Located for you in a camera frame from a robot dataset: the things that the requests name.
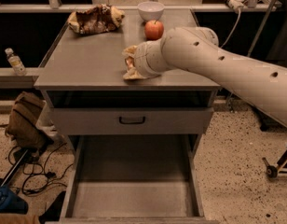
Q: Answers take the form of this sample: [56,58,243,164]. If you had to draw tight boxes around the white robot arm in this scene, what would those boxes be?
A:
[122,27,287,128]

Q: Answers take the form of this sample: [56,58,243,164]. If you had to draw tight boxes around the grey drawer cabinet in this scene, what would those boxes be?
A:
[34,8,226,224]

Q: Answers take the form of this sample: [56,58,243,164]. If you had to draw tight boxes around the white bowl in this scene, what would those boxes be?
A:
[137,1,165,21]

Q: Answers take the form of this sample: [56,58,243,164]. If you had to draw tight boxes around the orange soda can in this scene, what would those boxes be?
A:
[125,57,134,70]

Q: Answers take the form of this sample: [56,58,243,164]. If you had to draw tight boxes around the clear plastic water bottle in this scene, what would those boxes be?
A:
[5,48,27,76]

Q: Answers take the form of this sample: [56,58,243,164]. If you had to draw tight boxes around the brown chip bag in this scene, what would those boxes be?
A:
[67,4,125,35]

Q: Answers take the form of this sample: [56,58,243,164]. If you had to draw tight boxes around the black floor cables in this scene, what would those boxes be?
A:
[7,142,75,196]

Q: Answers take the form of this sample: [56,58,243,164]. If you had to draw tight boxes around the black drawer handle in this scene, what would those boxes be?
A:
[118,117,145,125]

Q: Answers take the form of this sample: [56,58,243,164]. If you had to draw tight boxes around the brown backpack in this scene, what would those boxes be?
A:
[6,91,49,149]

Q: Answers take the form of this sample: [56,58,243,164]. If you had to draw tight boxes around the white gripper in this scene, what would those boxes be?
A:
[122,39,170,80]

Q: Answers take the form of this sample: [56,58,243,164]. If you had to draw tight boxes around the white power cable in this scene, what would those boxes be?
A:
[219,7,242,49]

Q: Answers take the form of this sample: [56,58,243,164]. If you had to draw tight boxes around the metal tripod pole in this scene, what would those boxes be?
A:
[246,0,284,58]

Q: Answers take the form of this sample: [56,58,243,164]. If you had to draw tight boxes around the black wheeled stand base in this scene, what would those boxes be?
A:
[263,149,287,178]

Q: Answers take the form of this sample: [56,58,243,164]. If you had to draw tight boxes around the red apple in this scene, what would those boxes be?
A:
[144,21,164,40]

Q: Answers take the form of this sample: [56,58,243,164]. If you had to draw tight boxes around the white power adapter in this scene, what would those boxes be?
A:
[219,0,248,15]

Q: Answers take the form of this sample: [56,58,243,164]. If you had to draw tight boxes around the closed grey top drawer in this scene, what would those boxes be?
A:
[49,108,213,135]

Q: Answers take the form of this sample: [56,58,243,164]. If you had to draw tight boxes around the open grey middle drawer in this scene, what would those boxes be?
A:
[59,134,219,224]

